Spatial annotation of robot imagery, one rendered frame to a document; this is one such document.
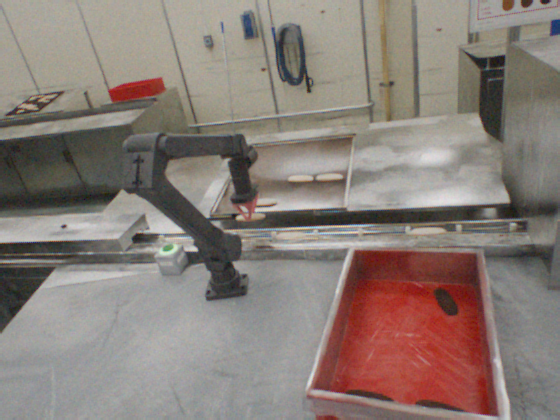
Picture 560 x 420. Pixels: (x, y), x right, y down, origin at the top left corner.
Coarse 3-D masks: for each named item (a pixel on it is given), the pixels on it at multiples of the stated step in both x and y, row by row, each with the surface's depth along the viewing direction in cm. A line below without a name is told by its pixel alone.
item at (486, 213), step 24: (168, 168) 229; (192, 168) 221; (216, 168) 214; (120, 192) 208; (192, 192) 191; (312, 216) 150; (336, 216) 146; (360, 216) 143; (384, 216) 140; (408, 216) 138; (432, 216) 135; (456, 216) 132; (480, 216) 130; (504, 216) 127; (168, 240) 153; (192, 240) 150; (72, 264) 150; (96, 264) 147; (120, 264) 144; (144, 264) 141; (192, 264) 136
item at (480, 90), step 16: (544, 32) 310; (464, 48) 304; (480, 48) 284; (496, 48) 269; (464, 64) 306; (480, 64) 259; (496, 64) 251; (464, 80) 309; (480, 80) 248; (496, 80) 246; (464, 96) 313; (480, 96) 252; (496, 96) 250; (464, 112) 317; (480, 112) 256; (496, 112) 254; (496, 128) 259
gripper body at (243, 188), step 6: (234, 180) 126; (240, 180) 125; (246, 180) 126; (234, 186) 127; (240, 186) 126; (246, 186) 127; (252, 186) 131; (234, 192) 130; (240, 192) 127; (246, 192) 128; (252, 192) 128; (234, 198) 126; (240, 198) 126; (246, 198) 125
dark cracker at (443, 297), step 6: (438, 288) 103; (438, 294) 100; (444, 294) 100; (438, 300) 99; (444, 300) 98; (450, 300) 98; (444, 306) 97; (450, 306) 96; (456, 306) 96; (450, 312) 95; (456, 312) 95
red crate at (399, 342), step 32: (384, 288) 107; (416, 288) 105; (448, 288) 103; (352, 320) 99; (384, 320) 97; (416, 320) 96; (448, 320) 94; (352, 352) 91; (384, 352) 89; (416, 352) 88; (448, 352) 86; (480, 352) 85; (352, 384) 83; (384, 384) 82; (416, 384) 81; (448, 384) 79; (480, 384) 78; (320, 416) 75
